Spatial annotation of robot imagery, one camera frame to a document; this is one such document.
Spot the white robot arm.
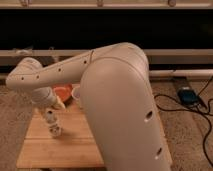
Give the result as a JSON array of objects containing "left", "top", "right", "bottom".
[{"left": 6, "top": 42, "right": 171, "bottom": 171}]

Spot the white plastic bottle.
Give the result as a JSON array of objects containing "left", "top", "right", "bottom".
[{"left": 44, "top": 109, "right": 62, "bottom": 138}]

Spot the white window rail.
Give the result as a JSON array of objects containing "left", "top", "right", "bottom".
[{"left": 0, "top": 49, "right": 213, "bottom": 66}]

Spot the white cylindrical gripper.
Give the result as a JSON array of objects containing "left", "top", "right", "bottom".
[{"left": 32, "top": 87, "right": 65, "bottom": 109}]

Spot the black power adapter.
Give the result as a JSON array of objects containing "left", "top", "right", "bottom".
[{"left": 178, "top": 87, "right": 198, "bottom": 105}]

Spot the white paper cup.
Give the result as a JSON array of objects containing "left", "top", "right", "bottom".
[{"left": 71, "top": 87, "right": 80, "bottom": 100}]

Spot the black cable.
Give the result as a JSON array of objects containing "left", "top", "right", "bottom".
[{"left": 153, "top": 75, "right": 213, "bottom": 168}]

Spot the orange bowl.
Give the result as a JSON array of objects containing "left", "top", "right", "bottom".
[{"left": 53, "top": 84, "right": 72, "bottom": 102}]

